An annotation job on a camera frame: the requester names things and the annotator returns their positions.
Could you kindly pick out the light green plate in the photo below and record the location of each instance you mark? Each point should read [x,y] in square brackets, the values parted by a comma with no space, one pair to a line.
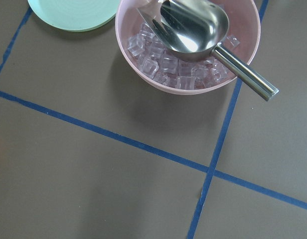
[75,15]

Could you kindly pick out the pink bowl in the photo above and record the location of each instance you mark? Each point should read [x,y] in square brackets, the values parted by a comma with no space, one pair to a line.
[244,24]

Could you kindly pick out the clear ice cubes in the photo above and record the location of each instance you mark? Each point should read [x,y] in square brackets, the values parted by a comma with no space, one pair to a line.
[157,63]

